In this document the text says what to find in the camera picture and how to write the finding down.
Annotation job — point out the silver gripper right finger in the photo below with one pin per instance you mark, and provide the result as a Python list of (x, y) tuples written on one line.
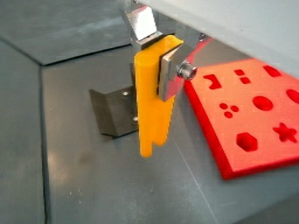
[(176, 69)]

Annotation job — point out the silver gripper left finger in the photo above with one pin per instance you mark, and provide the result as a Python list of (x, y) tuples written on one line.
[(143, 27)]

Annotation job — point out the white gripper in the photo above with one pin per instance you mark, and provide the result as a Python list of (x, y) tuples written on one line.
[(259, 27)]

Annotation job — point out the yellow square-circle peg object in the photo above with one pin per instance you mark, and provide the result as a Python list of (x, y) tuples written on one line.
[(154, 111)]

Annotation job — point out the black curved fixture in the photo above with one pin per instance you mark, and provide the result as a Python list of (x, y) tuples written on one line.
[(115, 111)]

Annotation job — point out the red shape-sorter block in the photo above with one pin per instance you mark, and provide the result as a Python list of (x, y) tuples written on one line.
[(246, 103)]

